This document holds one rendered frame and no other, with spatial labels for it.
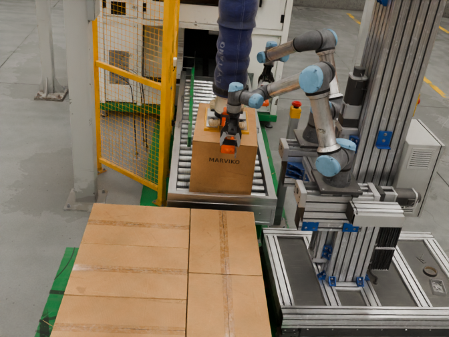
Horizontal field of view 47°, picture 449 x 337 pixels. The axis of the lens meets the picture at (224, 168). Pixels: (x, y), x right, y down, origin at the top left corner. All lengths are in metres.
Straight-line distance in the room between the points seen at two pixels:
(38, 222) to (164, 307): 1.77
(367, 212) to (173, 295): 1.06
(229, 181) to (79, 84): 1.28
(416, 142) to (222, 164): 1.14
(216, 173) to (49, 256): 1.31
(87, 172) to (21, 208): 0.59
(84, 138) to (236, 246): 1.56
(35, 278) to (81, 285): 0.94
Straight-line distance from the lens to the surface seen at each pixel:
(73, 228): 4.02
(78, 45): 3.71
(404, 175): 3.00
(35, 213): 4.22
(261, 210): 3.37
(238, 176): 3.28
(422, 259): 3.86
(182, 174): 3.66
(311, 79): 2.43
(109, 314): 2.57
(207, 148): 3.19
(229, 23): 3.13
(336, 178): 2.70
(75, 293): 2.69
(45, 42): 6.05
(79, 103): 3.86
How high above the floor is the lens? 2.38
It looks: 30 degrees down
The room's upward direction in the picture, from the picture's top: 6 degrees clockwise
